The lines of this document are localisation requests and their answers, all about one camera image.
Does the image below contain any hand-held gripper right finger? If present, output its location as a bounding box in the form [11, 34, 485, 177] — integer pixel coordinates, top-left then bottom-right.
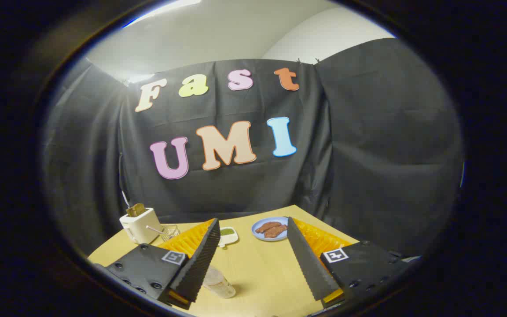
[287, 217, 412, 309]

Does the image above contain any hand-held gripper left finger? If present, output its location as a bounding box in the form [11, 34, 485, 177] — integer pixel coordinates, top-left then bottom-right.
[106, 218, 221, 310]

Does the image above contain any clear plastic bottle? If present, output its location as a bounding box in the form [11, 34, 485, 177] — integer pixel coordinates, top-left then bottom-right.
[203, 265, 236, 299]

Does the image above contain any white divided bean tray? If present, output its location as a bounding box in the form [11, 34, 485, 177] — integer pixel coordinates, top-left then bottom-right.
[218, 227, 239, 248]

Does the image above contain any wooden table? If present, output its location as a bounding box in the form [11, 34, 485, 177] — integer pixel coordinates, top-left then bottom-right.
[87, 205, 360, 317]

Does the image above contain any brown meat piece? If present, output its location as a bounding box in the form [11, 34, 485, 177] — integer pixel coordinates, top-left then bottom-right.
[256, 221, 283, 234]
[264, 225, 288, 239]

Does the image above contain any blue plate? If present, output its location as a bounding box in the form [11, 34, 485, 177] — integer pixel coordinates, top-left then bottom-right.
[251, 217, 289, 242]

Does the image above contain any white toaster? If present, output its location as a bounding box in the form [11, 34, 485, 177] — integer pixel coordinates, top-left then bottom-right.
[119, 207, 162, 245]

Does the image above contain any wire mesh basket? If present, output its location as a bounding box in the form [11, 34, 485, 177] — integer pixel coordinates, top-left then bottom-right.
[160, 224, 181, 242]

